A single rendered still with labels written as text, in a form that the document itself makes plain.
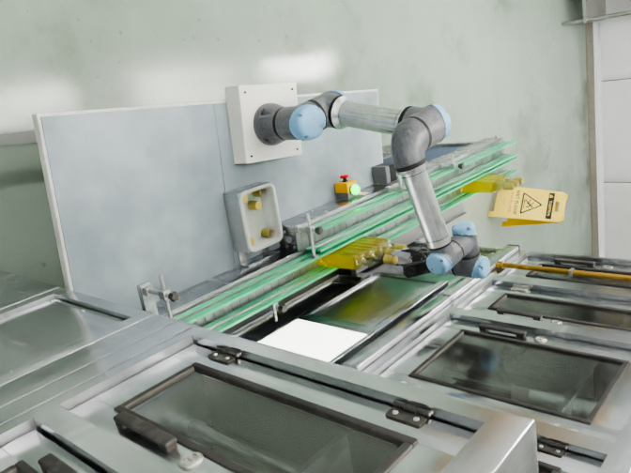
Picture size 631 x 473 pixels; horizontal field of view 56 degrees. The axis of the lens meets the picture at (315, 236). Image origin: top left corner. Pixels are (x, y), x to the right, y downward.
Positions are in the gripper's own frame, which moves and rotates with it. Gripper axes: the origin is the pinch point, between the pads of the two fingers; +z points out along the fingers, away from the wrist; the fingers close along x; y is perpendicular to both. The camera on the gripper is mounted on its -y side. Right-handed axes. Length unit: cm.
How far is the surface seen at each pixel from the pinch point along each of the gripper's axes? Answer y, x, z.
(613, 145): 581, -68, 92
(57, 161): -92, 57, 44
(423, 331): -21.1, -14.8, -23.7
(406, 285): 5.7, -12.3, -0.1
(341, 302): -16.4, -12.4, 13.8
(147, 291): -82, 15, 31
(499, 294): 18.8, -16.5, -30.7
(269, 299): -41.0, -3.1, 24.8
